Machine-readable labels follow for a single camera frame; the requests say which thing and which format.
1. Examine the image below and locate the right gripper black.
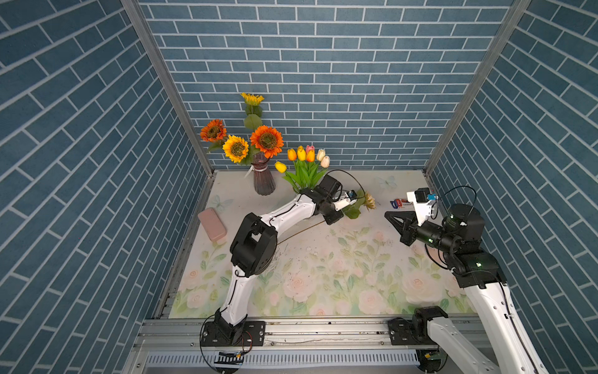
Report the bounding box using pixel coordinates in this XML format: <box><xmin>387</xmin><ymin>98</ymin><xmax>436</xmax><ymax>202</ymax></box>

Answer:
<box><xmin>384</xmin><ymin>211</ymin><xmax>455</xmax><ymax>255</ymax></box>

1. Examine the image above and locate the beige daisy flower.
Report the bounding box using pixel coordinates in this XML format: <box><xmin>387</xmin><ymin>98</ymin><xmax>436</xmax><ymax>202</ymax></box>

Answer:
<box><xmin>276</xmin><ymin>189</ymin><xmax>377</xmax><ymax>246</ymax></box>

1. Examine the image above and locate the white tulip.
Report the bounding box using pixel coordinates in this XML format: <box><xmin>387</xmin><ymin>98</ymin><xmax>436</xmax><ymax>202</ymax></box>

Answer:
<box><xmin>316</xmin><ymin>149</ymin><xmax>326</xmax><ymax>164</ymax></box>

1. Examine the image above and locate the red orange tulip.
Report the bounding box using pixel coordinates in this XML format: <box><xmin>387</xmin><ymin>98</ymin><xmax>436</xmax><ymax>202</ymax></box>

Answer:
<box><xmin>306</xmin><ymin>150</ymin><xmax>319</xmax><ymax>189</ymax></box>

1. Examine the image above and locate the orange yellow tulip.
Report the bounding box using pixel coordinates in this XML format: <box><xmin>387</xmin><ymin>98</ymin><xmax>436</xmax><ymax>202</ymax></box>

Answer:
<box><xmin>296</xmin><ymin>146</ymin><xmax>308</xmax><ymax>189</ymax></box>

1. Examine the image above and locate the orange gerbera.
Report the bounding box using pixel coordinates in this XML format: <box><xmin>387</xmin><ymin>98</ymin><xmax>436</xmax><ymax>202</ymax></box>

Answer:
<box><xmin>251</xmin><ymin>126</ymin><xmax>284</xmax><ymax>158</ymax></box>
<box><xmin>200</xmin><ymin>119</ymin><xmax>227</xmax><ymax>152</ymax></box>

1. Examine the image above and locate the yellow sunflower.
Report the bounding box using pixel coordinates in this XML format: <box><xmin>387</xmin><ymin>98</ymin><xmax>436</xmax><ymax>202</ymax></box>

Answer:
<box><xmin>222</xmin><ymin>136</ymin><xmax>255</xmax><ymax>165</ymax></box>
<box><xmin>241</xmin><ymin>93</ymin><xmax>264</xmax><ymax>131</ymax></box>

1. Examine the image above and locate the light pink tulip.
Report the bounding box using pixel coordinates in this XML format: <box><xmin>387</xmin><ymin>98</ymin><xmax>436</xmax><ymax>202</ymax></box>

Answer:
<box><xmin>311</xmin><ymin>156</ymin><xmax>330</xmax><ymax>189</ymax></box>

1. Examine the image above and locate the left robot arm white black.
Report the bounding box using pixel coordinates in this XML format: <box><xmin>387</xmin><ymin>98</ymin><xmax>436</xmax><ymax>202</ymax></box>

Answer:
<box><xmin>199</xmin><ymin>172</ymin><xmax>365</xmax><ymax>347</ymax></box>

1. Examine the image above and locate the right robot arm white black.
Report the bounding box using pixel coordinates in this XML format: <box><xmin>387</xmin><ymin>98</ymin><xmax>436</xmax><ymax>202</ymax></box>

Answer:
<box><xmin>385</xmin><ymin>202</ymin><xmax>547</xmax><ymax>373</ymax></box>

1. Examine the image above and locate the purple glass vase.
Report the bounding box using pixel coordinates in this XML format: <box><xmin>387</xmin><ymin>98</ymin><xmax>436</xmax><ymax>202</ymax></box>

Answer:
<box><xmin>246</xmin><ymin>152</ymin><xmax>276</xmax><ymax>196</ymax></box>

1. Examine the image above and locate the pink rectangular box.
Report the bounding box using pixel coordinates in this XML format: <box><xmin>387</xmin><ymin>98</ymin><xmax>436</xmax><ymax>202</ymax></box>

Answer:
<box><xmin>198</xmin><ymin>207</ymin><xmax>227</xmax><ymax>242</ymax></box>

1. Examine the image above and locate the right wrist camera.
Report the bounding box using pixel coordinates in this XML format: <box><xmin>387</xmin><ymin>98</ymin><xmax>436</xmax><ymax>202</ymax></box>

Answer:
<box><xmin>406</xmin><ymin>187</ymin><xmax>439</xmax><ymax>226</ymax></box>

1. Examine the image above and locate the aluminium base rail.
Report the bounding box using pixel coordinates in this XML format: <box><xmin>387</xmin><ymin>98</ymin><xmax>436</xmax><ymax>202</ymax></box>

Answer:
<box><xmin>132</xmin><ymin>315</ymin><xmax>496</xmax><ymax>370</ymax></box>

